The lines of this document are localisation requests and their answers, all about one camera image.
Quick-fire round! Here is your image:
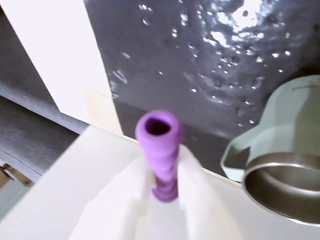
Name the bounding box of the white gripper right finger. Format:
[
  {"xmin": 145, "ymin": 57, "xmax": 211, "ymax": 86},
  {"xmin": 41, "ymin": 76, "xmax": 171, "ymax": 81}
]
[{"xmin": 175, "ymin": 145, "xmax": 242, "ymax": 240}]

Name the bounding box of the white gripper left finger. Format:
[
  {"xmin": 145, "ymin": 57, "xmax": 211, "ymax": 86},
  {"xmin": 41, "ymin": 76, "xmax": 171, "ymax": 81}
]
[{"xmin": 68, "ymin": 158, "xmax": 152, "ymax": 240}]

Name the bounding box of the purple pen grip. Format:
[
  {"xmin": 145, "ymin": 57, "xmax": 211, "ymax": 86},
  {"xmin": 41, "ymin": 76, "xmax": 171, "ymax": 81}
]
[{"xmin": 134, "ymin": 109, "xmax": 184, "ymax": 205}]

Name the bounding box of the pale green steel mug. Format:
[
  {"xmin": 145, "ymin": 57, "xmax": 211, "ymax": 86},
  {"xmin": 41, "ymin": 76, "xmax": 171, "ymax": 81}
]
[{"xmin": 219, "ymin": 74, "xmax": 320, "ymax": 225}]

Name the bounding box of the black table mat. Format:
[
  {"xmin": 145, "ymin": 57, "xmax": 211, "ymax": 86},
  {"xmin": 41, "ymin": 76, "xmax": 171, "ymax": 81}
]
[{"xmin": 83, "ymin": 0, "xmax": 320, "ymax": 185}]

